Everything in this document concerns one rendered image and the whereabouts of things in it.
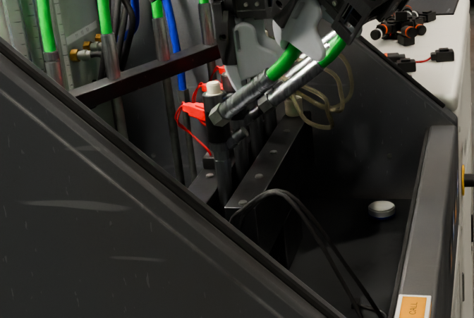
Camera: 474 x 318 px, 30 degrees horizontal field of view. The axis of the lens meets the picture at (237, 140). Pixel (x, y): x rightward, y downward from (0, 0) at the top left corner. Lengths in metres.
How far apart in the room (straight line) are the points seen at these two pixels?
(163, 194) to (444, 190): 0.49
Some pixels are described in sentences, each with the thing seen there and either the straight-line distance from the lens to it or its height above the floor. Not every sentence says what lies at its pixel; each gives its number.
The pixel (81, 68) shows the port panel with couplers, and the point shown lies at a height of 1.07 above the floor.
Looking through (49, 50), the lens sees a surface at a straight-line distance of 1.08.
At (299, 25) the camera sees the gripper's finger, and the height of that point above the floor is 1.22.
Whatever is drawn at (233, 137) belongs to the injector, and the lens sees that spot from 1.03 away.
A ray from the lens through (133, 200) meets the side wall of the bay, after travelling 0.70.
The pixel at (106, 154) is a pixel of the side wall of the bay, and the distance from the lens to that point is 0.69.
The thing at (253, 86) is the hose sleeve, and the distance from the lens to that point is 0.87.
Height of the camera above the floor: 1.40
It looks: 20 degrees down
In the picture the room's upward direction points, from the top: 6 degrees counter-clockwise
